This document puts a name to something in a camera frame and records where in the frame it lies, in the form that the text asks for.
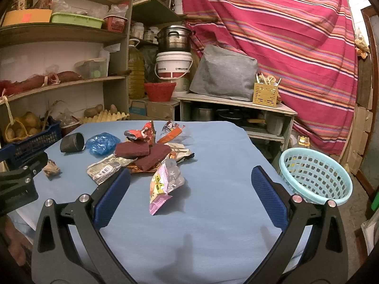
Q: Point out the red plastic bowl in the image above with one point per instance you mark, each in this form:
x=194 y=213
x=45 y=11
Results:
x=160 y=91

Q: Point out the yellow cardboard box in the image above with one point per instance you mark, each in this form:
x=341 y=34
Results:
x=26 y=17

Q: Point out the sweet potato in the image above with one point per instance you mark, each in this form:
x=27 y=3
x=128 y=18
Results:
x=68 y=76

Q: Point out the red striped cloth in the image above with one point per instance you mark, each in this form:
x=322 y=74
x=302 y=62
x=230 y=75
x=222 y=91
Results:
x=281 y=35

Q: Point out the red net bag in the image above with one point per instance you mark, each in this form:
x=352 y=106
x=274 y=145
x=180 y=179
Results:
x=20 y=85

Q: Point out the white plastic bucket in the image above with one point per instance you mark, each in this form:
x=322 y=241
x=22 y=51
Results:
x=173 y=65

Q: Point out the clear plastic container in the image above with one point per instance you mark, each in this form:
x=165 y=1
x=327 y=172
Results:
x=91 y=68

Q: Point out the silver barcode wrapper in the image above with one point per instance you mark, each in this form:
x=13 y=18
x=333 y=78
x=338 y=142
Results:
x=103 y=170

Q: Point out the small potato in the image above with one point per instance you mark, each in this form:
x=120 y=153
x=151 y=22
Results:
x=114 y=109

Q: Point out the yellow egg tray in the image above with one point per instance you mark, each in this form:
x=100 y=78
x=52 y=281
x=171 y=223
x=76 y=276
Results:
x=103 y=118

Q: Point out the white packet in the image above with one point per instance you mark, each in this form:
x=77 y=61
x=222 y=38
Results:
x=180 y=153

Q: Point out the dark red snack bar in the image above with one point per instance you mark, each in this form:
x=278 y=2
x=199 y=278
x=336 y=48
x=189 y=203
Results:
x=154 y=157
x=131 y=149

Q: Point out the pink snack packet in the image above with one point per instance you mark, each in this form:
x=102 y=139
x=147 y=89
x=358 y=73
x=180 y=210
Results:
x=164 y=183

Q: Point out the net bag of potatoes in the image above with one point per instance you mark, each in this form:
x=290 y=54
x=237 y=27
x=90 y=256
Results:
x=25 y=124

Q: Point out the grey fabric bag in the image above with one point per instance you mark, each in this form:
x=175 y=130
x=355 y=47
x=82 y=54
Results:
x=222 y=72

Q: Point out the yellow cap bottle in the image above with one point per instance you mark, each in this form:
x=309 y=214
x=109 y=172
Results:
x=303 y=141

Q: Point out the large potato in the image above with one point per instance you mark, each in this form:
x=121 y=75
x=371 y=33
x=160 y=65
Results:
x=93 y=111

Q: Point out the small steel pot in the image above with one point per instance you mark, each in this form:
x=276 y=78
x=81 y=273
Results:
x=202 y=114

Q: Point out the low grey shelf unit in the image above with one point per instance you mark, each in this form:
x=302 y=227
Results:
x=237 y=103

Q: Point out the yellow utensil holder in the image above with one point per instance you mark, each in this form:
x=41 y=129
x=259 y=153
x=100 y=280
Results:
x=265 y=94

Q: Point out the brown paper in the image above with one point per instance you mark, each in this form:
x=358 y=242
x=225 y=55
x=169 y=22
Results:
x=51 y=169

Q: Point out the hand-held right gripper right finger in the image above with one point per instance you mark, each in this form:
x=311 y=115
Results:
x=271 y=199

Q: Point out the black pan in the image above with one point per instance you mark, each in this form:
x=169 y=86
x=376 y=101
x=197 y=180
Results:
x=229 y=115

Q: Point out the light blue plastic basket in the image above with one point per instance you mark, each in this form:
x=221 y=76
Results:
x=340 y=193

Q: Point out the wooden shelf unit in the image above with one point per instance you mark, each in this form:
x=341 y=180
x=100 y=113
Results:
x=59 y=34

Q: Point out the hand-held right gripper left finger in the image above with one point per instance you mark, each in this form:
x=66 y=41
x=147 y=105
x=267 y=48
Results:
x=110 y=198

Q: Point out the black cup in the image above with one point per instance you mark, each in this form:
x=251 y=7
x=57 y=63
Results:
x=71 y=143

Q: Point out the red snack wrapper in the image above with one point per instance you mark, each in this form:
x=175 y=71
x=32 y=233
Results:
x=142 y=133

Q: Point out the blue plastic bag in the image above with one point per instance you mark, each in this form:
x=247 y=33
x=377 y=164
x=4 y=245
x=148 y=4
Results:
x=102 y=144

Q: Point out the large oil bottle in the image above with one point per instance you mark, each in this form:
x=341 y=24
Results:
x=136 y=74

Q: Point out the small red plastic basket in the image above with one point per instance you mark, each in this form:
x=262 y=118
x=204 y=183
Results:
x=115 y=24

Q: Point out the steel cooking pot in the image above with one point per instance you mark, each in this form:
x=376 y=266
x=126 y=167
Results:
x=174 y=38

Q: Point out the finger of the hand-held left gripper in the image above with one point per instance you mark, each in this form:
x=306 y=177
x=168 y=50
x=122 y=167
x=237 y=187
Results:
x=17 y=185

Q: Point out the person's left hand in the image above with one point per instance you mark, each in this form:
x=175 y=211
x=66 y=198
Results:
x=16 y=242

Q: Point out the stack of cardboard pieces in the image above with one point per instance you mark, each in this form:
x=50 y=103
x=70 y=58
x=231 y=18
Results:
x=359 y=136

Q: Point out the clear orange wrapper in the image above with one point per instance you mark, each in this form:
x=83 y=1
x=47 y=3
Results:
x=170 y=133

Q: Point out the blue plastic crate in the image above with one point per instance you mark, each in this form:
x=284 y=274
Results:
x=32 y=146

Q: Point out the green plastic tray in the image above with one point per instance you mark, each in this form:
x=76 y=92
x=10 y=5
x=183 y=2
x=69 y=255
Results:
x=75 y=20

